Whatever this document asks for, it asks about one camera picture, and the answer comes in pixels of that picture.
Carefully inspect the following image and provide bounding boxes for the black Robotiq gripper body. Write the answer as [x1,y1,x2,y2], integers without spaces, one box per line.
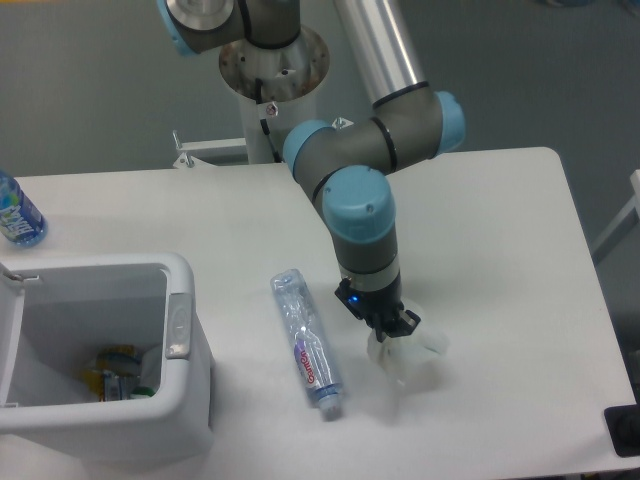
[335,274,405,330]

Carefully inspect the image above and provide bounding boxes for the white paper carton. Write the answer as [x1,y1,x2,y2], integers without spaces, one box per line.
[367,297,450,393]

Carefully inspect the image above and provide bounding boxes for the crushed clear plastic bottle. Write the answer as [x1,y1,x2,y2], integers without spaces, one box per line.
[270,269,342,421]

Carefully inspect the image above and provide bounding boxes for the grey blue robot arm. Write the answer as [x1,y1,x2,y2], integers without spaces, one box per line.
[157,1,466,340]

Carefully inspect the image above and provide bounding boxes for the yellow trash in can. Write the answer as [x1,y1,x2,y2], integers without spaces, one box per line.
[80,345,155,402]

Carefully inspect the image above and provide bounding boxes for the white trash can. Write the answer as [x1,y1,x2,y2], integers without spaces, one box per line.
[1,253,214,461]

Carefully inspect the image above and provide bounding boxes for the black clamp at table edge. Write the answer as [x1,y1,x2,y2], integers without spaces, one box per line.
[604,404,639,458]

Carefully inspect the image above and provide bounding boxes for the blue labelled water bottle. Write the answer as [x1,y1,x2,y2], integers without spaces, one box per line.
[1,171,48,247]

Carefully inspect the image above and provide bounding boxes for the white pedestal base frame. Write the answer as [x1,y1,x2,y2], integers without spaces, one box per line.
[172,119,283,168]

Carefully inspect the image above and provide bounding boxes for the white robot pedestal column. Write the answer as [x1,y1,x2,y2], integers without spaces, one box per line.
[219,26,330,157]

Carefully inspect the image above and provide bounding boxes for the black pedestal cable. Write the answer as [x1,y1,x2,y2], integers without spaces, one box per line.
[254,77,283,164]

